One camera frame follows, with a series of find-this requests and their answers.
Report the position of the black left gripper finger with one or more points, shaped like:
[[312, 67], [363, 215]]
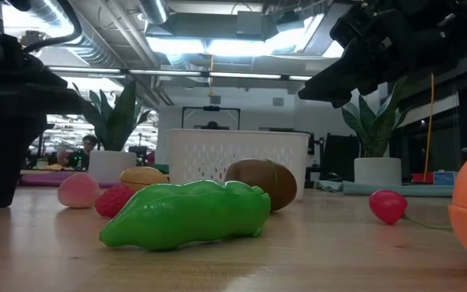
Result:
[[6, 154]]

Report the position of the pink toy peach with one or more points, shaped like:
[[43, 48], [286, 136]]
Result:
[[77, 190]]

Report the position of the brown toy kiwi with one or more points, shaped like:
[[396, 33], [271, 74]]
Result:
[[254, 170]]

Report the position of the red toy cherry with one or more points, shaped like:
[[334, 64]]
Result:
[[387, 207]]

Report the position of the red plastic strawberry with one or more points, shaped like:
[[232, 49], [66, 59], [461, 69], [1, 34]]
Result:
[[112, 200]]

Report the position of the tan toy potato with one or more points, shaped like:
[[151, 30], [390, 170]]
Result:
[[142, 176]]

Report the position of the green snake plant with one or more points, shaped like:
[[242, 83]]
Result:
[[116, 121], [373, 130]]

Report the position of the purple cloth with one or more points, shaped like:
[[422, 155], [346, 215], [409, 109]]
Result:
[[43, 179]]

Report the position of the black chair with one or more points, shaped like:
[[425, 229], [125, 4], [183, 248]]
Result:
[[339, 156]]

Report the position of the black ceiling dome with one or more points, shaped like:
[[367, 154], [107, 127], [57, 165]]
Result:
[[32, 40]]

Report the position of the white round plant pot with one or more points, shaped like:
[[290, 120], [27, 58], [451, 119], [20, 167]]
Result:
[[377, 170], [112, 166]]

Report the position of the person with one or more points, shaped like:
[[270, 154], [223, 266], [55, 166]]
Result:
[[83, 156]]

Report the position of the teal cloth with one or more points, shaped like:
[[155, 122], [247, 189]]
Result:
[[359, 189]]

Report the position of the long ceiling tube light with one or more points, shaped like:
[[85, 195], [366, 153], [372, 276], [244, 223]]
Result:
[[241, 75]]

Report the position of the red object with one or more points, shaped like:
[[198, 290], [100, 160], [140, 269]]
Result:
[[422, 178]]

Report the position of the blue box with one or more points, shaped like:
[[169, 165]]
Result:
[[444, 178]]

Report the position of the white perforated plastic basket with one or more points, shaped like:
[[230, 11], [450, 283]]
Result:
[[201, 142]]

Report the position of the green object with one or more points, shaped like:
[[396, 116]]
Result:
[[161, 167]]

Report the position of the green toy pea pod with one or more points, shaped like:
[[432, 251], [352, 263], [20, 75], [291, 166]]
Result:
[[185, 215]]

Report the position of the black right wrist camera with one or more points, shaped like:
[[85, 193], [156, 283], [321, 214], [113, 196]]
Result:
[[359, 24]]

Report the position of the black gantry frame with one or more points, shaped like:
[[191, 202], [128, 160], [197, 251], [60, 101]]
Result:
[[211, 108]]

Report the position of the silver round air duct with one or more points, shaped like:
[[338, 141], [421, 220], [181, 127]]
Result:
[[154, 10]]

